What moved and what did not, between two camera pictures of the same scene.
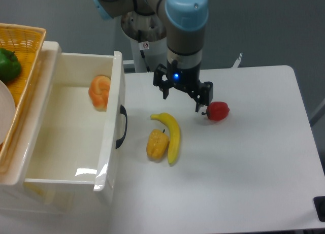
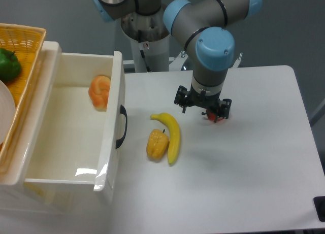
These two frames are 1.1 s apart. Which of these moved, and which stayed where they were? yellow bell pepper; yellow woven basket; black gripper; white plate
Moved: black gripper
Stayed: white plate; yellow woven basket; yellow bell pepper
